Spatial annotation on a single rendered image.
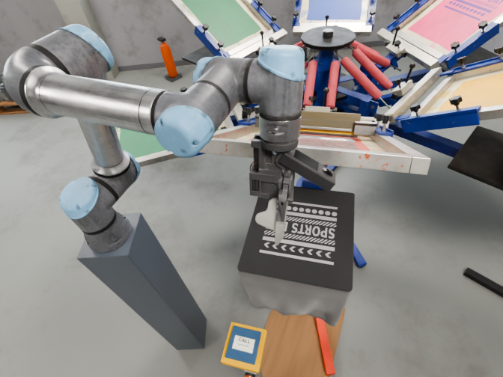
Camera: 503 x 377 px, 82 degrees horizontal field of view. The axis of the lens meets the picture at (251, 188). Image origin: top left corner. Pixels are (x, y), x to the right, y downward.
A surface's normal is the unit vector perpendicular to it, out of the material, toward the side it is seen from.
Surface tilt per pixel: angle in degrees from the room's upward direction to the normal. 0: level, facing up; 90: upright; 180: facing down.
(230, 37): 32
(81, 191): 7
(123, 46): 90
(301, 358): 0
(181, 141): 90
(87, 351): 0
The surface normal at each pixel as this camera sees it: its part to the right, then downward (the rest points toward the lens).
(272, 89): -0.41, 0.48
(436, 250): -0.09, -0.66
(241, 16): 0.30, -0.32
